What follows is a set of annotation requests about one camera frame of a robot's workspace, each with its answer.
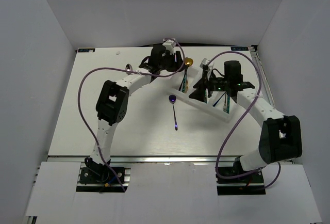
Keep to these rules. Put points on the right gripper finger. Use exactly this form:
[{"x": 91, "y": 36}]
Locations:
[
  {"x": 203, "y": 81},
  {"x": 197, "y": 94}
]

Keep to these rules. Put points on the white three-compartment tray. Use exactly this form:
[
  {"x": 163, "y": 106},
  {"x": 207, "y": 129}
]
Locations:
[{"x": 194, "y": 74}]

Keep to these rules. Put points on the dark blue purple spoon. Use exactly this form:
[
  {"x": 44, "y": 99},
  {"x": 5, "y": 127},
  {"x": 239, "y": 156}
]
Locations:
[{"x": 172, "y": 99}]

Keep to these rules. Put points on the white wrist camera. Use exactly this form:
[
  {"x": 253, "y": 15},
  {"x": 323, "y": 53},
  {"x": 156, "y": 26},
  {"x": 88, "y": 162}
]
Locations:
[
  {"x": 170, "y": 45},
  {"x": 206, "y": 66}
]

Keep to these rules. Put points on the blue metallic fork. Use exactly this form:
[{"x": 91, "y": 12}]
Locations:
[{"x": 216, "y": 102}]

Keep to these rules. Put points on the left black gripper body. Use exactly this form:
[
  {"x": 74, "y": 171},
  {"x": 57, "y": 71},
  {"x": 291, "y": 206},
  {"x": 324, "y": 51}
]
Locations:
[{"x": 168, "y": 63}]

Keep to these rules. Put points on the ornate gold spoon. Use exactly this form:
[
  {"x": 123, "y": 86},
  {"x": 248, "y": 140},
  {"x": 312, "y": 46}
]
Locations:
[{"x": 188, "y": 62}]

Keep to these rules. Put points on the silver fork green patterned handle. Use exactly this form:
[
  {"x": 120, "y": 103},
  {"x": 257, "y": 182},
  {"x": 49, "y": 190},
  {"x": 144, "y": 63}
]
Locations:
[{"x": 228, "y": 104}]

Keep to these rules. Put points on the aluminium rail right side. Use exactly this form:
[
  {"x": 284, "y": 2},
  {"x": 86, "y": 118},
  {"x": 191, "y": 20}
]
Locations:
[{"x": 265, "y": 89}]

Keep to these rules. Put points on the blue label sticker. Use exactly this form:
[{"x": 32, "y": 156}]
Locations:
[
  {"x": 86, "y": 50},
  {"x": 239, "y": 48}
]

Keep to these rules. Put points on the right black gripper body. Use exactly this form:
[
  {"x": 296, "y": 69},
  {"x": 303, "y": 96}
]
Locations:
[{"x": 218, "y": 84}]

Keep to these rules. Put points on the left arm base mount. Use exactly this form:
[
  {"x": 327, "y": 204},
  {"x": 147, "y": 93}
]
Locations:
[{"x": 99, "y": 178}]

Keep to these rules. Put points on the silver knife green patterned handle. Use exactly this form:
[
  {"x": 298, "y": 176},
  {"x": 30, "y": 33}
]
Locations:
[{"x": 205, "y": 97}]

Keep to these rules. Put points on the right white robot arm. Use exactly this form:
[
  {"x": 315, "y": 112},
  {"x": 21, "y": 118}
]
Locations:
[{"x": 280, "y": 137}]

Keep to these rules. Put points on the blue label sticker left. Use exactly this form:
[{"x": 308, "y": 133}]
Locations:
[{"x": 86, "y": 50}]

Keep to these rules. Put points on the silver spoon pink handle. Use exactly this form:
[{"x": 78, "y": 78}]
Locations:
[{"x": 128, "y": 68}]

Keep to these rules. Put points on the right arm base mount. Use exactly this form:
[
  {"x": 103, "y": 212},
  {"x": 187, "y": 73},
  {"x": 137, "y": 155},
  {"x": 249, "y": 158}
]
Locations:
[{"x": 252, "y": 184}]

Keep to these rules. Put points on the blue label sticker right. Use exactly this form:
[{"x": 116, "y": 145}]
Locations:
[{"x": 239, "y": 48}]

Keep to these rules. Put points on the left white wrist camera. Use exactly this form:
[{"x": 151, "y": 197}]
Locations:
[{"x": 170, "y": 45}]

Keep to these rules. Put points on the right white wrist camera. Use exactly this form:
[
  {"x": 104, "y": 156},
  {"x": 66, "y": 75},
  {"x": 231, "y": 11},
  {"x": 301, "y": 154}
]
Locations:
[{"x": 206, "y": 66}]

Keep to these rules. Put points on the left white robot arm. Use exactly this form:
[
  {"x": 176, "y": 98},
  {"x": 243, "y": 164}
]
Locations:
[{"x": 111, "y": 106}]

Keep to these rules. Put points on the silver spoon green patterned handle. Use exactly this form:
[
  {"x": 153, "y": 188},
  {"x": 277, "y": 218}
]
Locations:
[{"x": 183, "y": 86}]

